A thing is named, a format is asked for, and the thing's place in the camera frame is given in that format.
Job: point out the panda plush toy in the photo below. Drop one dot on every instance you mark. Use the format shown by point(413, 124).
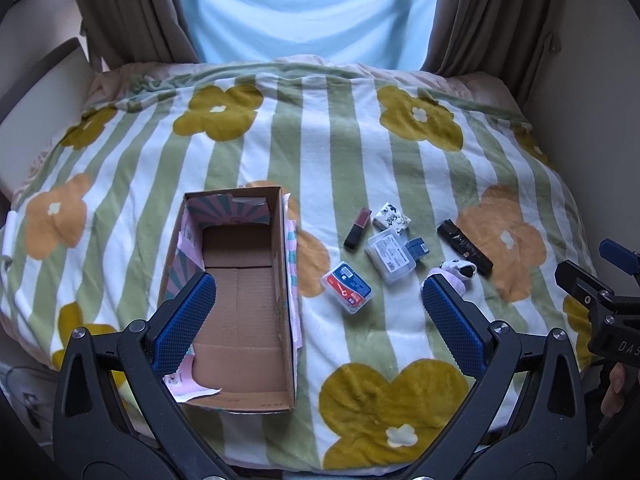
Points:
point(463, 270)

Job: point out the open cardboard box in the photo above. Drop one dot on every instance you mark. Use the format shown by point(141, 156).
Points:
point(244, 357)

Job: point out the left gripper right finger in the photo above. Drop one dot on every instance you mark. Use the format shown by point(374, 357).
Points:
point(525, 416)

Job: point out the small blue box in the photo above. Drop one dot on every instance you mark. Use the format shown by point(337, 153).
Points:
point(417, 248)

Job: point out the black plastic bag roll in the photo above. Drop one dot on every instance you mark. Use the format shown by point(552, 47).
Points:
point(463, 246)

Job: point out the brown left curtain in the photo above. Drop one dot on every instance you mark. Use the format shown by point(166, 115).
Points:
point(122, 32)

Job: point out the brown curtain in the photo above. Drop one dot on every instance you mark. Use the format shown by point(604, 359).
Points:
point(507, 39)
point(122, 32)

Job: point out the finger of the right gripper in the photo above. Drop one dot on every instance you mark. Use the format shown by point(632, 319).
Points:
point(618, 255)
point(580, 284)

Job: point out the red black lipstick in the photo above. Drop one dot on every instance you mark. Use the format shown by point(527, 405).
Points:
point(355, 233)

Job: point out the clear plastic swab box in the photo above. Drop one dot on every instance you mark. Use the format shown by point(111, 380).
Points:
point(390, 256)

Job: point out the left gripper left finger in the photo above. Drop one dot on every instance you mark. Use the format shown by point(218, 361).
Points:
point(114, 416)

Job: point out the red blue card case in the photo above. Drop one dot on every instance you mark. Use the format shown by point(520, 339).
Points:
point(347, 287)

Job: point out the pink fluffy sock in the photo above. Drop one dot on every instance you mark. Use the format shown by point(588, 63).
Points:
point(453, 277)

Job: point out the light blue sheer curtain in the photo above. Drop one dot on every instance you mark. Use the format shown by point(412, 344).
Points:
point(382, 33)

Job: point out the person's right hand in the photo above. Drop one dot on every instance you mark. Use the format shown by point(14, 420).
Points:
point(613, 400)

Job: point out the white black patterned tissue pack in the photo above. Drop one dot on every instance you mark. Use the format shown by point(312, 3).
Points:
point(389, 217)

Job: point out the brown right curtain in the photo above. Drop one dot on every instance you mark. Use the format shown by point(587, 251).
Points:
point(507, 39)

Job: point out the striped floral blanket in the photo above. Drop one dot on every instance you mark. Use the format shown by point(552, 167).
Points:
point(91, 228)

